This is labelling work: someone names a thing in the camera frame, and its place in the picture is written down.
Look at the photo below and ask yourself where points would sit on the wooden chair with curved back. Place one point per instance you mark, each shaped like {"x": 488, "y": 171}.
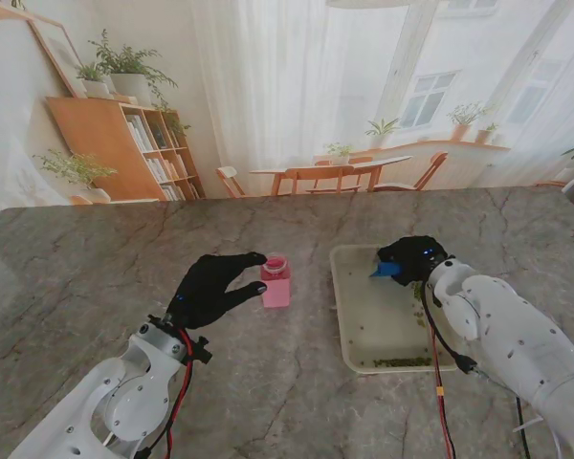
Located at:
{"x": 435, "y": 165}

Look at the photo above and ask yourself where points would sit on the wooden dining table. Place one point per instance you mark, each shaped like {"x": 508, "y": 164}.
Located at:
{"x": 335, "y": 167}

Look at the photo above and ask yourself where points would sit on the scattered green beans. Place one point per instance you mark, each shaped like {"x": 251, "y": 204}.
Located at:
{"x": 402, "y": 362}

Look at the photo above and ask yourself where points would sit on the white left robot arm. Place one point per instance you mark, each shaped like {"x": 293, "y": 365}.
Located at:
{"x": 124, "y": 401}

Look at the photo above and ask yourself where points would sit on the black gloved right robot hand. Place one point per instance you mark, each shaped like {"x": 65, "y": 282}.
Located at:
{"x": 416, "y": 258}

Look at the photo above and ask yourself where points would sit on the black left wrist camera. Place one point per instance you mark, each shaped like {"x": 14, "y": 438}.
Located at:
{"x": 201, "y": 351}

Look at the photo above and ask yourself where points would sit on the trailing ivy plant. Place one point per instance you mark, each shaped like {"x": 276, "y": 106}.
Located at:
{"x": 174, "y": 125}

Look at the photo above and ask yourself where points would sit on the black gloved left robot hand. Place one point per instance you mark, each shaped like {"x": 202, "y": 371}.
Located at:
{"x": 205, "y": 296}

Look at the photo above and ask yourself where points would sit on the small plant in white pot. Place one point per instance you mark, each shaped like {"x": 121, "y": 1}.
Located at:
{"x": 95, "y": 87}

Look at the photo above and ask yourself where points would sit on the cream baking tray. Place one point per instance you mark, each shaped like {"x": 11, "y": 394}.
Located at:
{"x": 363, "y": 334}

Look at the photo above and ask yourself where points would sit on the wooden bookshelf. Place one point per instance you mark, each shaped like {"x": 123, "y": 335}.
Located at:
{"x": 100, "y": 143}

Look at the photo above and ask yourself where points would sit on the wooden picture frame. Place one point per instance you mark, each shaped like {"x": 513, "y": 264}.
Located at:
{"x": 59, "y": 52}

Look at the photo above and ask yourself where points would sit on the wooden chair with white back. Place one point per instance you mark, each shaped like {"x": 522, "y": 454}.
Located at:
{"x": 227, "y": 174}

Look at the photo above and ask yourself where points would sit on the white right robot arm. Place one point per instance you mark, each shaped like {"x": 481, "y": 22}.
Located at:
{"x": 507, "y": 334}

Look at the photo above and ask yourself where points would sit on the small plant on dining table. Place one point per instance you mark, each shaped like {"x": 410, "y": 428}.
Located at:
{"x": 340, "y": 153}

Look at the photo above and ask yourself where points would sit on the blue plastic scraper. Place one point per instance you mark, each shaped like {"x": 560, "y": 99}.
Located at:
{"x": 385, "y": 270}

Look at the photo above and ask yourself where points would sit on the leafy plant beside bookshelf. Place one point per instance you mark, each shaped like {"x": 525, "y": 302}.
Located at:
{"x": 76, "y": 169}

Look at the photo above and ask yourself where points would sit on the green windowsill plant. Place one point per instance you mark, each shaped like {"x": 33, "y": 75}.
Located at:
{"x": 382, "y": 129}

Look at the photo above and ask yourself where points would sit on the plant in terracotta pot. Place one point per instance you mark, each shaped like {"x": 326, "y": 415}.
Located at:
{"x": 461, "y": 129}

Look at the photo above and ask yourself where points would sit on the wooden chair with slatted back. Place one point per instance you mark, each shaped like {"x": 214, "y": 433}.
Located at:
{"x": 325, "y": 174}

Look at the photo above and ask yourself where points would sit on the small windowsill pot plant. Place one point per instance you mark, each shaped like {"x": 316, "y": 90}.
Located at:
{"x": 485, "y": 136}

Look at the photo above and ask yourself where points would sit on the large plant in white pot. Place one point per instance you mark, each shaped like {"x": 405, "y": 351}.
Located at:
{"x": 130, "y": 83}

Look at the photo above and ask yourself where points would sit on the pink square jar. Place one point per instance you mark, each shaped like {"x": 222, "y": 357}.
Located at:
{"x": 275, "y": 294}

